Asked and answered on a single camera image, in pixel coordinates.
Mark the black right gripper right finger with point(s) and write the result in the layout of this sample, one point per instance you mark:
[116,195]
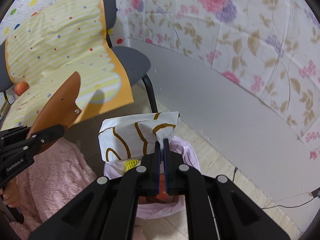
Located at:
[216,208]

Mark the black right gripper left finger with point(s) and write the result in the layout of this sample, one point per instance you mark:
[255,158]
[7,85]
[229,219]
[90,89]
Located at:
[107,208]

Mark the yellow foam fruit net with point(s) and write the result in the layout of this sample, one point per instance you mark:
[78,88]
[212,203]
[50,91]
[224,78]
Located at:
[131,163]

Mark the orange leather piece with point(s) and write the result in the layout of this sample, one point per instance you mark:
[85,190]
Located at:
[58,115]

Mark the white brown paper bag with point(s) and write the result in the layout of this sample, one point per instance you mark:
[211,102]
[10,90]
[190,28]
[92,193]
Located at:
[134,136]

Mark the pink trash bag bin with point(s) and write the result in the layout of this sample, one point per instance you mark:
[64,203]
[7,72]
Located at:
[162,205]

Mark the person's left hand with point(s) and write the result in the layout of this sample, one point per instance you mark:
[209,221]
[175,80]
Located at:
[10,194]

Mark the pink fluffy rug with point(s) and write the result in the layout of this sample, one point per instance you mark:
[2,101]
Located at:
[55,178]

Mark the red apple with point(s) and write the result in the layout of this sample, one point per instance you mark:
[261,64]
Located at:
[21,87]

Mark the yellow striped chair cover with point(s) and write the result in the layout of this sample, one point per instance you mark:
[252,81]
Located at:
[65,50]

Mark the dark grey chair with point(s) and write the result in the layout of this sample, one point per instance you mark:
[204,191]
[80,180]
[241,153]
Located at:
[130,55]

